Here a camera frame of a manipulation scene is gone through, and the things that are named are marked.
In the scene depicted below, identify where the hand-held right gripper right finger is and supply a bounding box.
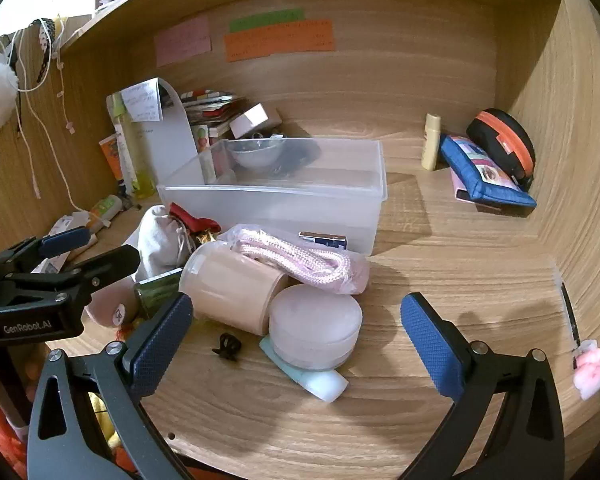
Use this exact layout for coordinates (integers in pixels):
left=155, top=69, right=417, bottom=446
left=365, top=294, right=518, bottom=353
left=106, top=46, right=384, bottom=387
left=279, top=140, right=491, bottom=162
left=399, top=291, right=566, bottom=480

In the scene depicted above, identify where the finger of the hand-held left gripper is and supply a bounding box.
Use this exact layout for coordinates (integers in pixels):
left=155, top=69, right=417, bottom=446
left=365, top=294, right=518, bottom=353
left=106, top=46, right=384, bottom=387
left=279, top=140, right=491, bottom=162
left=10, top=245, right=142, bottom=306
left=0, top=226, right=92, bottom=279

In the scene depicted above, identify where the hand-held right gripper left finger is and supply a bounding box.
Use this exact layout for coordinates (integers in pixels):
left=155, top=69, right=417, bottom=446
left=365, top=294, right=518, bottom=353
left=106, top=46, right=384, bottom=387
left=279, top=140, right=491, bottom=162
left=27, top=292, right=195, bottom=480

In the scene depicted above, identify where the red velvet pouch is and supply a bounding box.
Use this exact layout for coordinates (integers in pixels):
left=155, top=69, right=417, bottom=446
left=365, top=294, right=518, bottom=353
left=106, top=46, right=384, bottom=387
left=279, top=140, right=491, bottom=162
left=169, top=202, right=220, bottom=247

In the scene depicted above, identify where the pink rope bundle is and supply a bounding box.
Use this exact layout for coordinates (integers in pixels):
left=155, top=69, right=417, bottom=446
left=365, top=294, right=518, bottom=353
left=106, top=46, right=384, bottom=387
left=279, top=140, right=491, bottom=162
left=230, top=225, right=371, bottom=295

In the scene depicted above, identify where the clear plastic storage box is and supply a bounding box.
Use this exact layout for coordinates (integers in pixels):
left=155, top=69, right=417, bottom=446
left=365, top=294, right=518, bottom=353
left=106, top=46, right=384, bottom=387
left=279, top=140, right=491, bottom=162
left=157, top=137, right=388, bottom=256

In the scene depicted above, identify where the wooden desktop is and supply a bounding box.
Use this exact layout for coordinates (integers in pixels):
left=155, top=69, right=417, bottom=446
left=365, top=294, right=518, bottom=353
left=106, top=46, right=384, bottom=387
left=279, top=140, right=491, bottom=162
left=45, top=115, right=581, bottom=480

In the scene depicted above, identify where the white paper packet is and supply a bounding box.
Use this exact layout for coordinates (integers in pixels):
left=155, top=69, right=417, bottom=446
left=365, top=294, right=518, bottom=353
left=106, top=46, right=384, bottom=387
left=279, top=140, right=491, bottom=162
left=30, top=212, right=99, bottom=273

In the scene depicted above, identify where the beige round plush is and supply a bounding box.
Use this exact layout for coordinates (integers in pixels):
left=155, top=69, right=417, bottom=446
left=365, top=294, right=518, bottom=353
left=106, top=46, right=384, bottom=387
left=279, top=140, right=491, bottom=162
left=86, top=280, right=142, bottom=329

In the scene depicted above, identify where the green orange tube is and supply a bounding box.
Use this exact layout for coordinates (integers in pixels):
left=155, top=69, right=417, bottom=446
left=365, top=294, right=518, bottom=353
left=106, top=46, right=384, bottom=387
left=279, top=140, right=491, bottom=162
left=87, top=194, right=123, bottom=233

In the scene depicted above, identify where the dark green box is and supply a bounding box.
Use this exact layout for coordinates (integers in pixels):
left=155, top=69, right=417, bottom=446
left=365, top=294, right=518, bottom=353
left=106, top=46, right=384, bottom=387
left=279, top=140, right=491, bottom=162
left=132, top=267, right=183, bottom=318

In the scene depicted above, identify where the black hair clip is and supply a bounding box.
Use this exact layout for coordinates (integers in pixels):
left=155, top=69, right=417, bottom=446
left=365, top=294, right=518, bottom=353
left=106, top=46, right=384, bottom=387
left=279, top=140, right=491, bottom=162
left=211, top=332, right=242, bottom=361

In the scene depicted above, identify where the beige tape roll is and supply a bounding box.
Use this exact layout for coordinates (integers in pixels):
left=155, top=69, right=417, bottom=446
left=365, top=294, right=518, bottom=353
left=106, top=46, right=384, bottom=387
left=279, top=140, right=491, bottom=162
left=179, top=241, right=293, bottom=337

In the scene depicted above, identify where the yellow plush toy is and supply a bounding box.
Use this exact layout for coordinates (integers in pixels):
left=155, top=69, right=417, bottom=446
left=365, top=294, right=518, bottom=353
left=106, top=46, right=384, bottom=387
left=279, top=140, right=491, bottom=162
left=89, top=392, right=126, bottom=448

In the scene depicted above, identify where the orange book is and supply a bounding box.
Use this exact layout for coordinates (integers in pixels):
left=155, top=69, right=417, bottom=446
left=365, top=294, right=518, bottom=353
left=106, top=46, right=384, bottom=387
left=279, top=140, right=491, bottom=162
left=99, top=135, right=126, bottom=183

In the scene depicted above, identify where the yellow green bottle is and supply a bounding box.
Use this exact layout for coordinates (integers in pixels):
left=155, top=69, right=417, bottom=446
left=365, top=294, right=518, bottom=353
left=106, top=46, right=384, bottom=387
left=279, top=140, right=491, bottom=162
left=110, top=92, right=156, bottom=200

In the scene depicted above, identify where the light green tube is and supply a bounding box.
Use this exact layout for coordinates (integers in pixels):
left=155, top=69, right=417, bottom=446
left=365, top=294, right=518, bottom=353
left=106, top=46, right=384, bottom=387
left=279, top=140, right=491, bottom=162
left=259, top=336, right=349, bottom=403

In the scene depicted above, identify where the pale pink round jar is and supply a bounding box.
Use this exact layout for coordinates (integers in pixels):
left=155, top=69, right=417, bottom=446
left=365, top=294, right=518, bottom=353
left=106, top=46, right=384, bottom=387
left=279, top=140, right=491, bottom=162
left=268, top=285, right=363, bottom=372

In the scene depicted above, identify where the white handwritten paper sheet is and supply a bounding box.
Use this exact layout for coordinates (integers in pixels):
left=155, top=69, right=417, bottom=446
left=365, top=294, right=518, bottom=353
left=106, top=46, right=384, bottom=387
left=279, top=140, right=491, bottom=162
left=107, top=77, right=201, bottom=186

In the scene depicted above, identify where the small dark blue box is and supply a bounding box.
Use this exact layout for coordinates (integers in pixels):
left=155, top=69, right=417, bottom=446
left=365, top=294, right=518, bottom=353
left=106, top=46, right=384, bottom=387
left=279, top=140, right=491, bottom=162
left=298, top=231, right=348, bottom=251

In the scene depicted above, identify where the fruit print box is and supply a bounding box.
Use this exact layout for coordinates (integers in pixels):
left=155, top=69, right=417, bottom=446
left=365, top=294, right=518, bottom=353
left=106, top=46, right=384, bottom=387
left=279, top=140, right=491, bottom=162
left=192, top=125, right=212, bottom=155

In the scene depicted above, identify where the pink paw toy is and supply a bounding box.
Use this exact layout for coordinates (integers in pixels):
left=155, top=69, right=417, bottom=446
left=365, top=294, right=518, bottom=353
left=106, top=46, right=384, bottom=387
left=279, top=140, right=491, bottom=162
left=572, top=339, right=600, bottom=401

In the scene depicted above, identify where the blue zipper pouch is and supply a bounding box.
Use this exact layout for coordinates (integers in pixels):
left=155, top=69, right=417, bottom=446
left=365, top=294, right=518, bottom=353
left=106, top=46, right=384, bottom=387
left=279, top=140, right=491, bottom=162
left=440, top=134, right=537, bottom=211

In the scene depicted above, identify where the glass bowl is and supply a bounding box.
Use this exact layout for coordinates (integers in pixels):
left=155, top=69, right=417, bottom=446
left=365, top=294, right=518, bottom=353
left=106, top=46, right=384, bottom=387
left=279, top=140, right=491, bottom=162
left=230, top=137, right=287, bottom=171

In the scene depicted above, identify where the stack of small boxes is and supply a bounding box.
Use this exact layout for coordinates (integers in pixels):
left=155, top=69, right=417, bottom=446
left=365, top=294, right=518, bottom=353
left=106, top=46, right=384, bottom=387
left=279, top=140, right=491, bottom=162
left=180, top=89, right=248, bottom=137

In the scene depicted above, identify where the small yellow bottle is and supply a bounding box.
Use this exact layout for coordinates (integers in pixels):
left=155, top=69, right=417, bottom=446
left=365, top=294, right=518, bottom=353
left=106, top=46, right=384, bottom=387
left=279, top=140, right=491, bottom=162
left=421, top=112, right=442, bottom=171

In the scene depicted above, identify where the small white box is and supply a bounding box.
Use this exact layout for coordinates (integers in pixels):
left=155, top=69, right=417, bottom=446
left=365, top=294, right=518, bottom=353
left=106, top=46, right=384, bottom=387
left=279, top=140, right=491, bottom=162
left=228, top=103, right=282, bottom=139

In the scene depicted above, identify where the black orange round case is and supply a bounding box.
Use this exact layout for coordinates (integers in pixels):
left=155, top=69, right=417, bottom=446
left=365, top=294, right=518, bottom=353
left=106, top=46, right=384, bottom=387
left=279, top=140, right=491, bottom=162
left=466, top=108, right=537, bottom=191

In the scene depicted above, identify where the pink paper note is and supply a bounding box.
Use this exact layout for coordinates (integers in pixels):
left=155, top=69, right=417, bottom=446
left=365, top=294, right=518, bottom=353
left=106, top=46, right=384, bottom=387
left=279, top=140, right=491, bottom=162
left=154, top=15, right=213, bottom=67

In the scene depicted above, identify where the orange paper note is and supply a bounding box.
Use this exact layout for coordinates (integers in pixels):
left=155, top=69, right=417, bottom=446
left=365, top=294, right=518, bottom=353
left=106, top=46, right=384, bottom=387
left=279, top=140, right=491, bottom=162
left=224, top=18, right=337, bottom=63

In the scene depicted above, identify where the green paper note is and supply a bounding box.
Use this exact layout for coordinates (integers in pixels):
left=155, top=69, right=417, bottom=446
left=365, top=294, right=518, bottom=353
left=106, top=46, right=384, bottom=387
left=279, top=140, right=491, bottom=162
left=229, top=8, right=306, bottom=32

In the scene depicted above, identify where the white drawstring pouch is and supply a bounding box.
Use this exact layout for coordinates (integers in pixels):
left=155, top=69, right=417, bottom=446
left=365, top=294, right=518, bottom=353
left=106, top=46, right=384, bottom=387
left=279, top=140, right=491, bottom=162
left=135, top=205, right=197, bottom=281

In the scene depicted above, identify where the white cable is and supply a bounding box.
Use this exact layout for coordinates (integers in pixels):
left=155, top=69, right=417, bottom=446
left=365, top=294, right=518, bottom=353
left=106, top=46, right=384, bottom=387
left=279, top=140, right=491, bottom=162
left=0, top=17, right=88, bottom=212

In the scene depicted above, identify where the black cord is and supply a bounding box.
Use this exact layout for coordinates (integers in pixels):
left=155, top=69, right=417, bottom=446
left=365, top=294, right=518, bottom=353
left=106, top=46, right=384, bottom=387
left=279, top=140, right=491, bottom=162
left=560, top=282, right=581, bottom=351

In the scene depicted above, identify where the black white lace strap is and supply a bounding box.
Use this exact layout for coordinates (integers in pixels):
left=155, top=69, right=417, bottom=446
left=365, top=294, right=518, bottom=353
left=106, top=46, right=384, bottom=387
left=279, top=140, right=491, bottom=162
left=30, top=17, right=63, bottom=84

